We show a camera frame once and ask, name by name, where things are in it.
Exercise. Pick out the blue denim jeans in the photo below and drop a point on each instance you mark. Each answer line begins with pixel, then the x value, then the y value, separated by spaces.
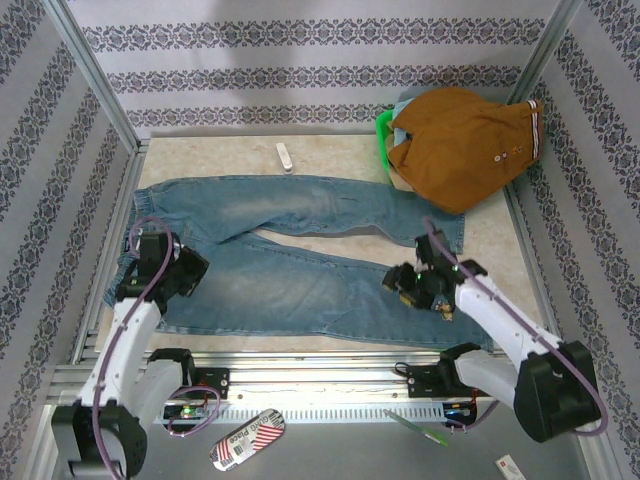
pixel 300 280

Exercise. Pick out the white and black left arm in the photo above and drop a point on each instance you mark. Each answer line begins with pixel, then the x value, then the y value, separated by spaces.
pixel 132 325

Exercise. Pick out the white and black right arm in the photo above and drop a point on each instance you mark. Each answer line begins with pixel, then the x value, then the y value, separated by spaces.
pixel 505 320

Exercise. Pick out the brown trousers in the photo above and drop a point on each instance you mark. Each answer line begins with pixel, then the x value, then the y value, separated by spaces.
pixel 450 150

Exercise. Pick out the right controller board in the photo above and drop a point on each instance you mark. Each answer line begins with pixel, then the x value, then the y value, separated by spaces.
pixel 460 411

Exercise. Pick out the controller board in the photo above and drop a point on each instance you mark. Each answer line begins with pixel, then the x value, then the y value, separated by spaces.
pixel 185 411
pixel 460 411

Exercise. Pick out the beige garment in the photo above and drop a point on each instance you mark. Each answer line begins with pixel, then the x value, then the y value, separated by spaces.
pixel 400 180

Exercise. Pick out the green pen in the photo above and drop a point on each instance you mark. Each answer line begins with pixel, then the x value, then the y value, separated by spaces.
pixel 417 427

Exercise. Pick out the left controller board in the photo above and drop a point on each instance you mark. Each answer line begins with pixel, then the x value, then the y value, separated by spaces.
pixel 185 411

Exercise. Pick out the light blue garment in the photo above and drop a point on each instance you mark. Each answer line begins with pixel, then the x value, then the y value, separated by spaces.
pixel 400 137

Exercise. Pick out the green plastic basket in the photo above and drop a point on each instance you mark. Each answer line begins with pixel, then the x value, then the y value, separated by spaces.
pixel 382 135

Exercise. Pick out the white plastic device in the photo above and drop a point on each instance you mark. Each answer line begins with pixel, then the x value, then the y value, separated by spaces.
pixel 284 157

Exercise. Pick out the flag print tin case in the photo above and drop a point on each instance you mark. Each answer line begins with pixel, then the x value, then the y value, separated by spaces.
pixel 247 440

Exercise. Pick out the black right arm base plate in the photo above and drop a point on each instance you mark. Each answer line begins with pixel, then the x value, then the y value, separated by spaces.
pixel 425 380

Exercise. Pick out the aluminium side rail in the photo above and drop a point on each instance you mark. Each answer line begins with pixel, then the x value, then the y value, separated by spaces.
pixel 127 185
pixel 530 260

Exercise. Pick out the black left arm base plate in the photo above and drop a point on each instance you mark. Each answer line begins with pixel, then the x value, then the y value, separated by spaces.
pixel 212 382

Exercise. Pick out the aluminium mounting rail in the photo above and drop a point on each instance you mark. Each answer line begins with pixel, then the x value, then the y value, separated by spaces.
pixel 310 372

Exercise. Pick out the aluminium frame post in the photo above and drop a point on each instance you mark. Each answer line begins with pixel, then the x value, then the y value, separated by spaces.
pixel 95 75

